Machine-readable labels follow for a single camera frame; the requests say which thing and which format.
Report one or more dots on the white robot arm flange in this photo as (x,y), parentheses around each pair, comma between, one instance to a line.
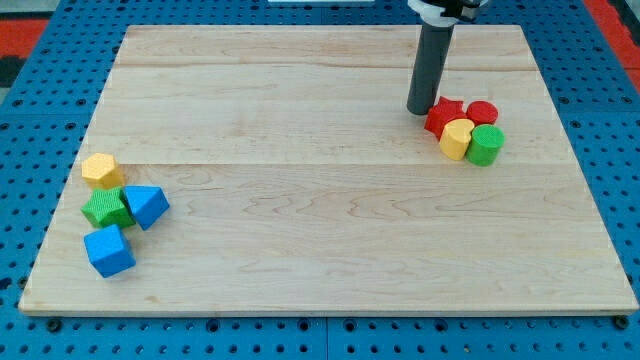
(446,13)

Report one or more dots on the wooden board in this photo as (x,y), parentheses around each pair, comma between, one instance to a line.
(300,185)

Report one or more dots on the yellow heart block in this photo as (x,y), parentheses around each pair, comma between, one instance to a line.
(455,138)

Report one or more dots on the red star block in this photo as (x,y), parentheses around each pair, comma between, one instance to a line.
(443,112)

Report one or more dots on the green cylinder block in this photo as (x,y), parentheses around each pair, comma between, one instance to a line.
(486,142)

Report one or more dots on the red cylinder block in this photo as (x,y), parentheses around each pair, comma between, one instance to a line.
(482,112)

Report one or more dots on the blue triangle block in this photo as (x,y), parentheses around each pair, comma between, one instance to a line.
(146,203)

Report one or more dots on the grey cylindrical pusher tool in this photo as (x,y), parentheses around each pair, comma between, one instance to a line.
(431,54)

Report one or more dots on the green star block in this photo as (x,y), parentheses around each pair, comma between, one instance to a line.
(107,207)

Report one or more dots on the yellow hexagon block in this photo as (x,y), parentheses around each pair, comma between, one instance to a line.
(102,171)

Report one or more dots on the blue cube block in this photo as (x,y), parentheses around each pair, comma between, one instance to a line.
(109,251)

